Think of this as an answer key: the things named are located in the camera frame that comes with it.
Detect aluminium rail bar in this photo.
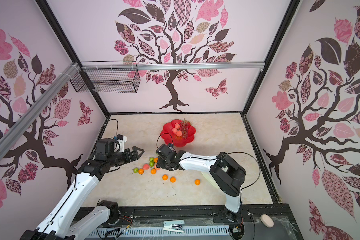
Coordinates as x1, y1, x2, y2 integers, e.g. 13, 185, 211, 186
0, 63, 80, 161
81, 62, 265, 71

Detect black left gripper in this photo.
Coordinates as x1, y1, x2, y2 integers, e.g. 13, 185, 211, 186
107, 146, 145, 168

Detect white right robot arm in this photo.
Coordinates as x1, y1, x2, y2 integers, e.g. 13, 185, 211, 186
156, 144, 247, 222

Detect purple fake grape bunch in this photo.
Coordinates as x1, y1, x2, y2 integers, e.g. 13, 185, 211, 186
181, 120, 191, 139

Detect red flower fruit bowl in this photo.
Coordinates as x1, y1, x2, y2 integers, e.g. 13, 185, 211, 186
160, 119, 196, 148

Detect white slotted cable duct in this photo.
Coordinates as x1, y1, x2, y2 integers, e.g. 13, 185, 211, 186
86, 226, 232, 240

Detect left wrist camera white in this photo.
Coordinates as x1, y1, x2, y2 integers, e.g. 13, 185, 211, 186
114, 135, 127, 153

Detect black wire basket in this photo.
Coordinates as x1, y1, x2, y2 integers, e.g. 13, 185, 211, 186
70, 60, 141, 94

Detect aluminium rail bar back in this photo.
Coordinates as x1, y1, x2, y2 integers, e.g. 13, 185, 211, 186
81, 62, 265, 71

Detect aluminium rail bar left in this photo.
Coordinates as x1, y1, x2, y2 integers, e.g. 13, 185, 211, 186
0, 63, 80, 161

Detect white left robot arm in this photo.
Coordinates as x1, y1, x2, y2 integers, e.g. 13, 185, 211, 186
21, 135, 145, 240

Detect green fake apple cluster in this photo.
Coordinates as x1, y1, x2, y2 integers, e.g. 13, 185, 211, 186
149, 157, 155, 167

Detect green white food pouch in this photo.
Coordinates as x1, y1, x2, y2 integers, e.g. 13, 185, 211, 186
203, 172, 219, 189

